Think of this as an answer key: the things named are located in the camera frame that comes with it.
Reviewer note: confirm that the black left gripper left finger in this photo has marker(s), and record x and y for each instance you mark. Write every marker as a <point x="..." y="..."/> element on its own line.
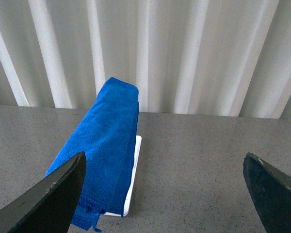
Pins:
<point x="47" y="207"/>

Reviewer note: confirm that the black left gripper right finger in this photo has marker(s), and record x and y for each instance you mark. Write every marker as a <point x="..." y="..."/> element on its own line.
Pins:
<point x="270" y="191"/>

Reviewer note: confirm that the blue microfiber cloth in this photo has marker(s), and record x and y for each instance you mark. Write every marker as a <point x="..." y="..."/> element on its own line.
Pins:
<point x="107" y="136"/>

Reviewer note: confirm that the white towel rack stand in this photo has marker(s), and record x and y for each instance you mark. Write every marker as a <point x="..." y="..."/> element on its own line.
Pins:
<point x="129" y="193"/>

